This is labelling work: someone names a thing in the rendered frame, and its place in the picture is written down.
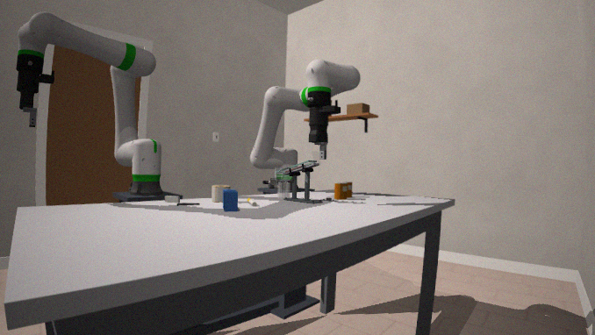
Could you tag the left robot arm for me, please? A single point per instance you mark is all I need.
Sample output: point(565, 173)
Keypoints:
point(321, 75)

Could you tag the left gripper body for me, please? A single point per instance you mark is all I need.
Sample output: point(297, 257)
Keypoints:
point(318, 102)

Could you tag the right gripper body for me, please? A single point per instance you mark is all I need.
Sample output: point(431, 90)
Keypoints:
point(30, 69)

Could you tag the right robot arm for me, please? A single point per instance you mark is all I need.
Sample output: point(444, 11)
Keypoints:
point(144, 155)

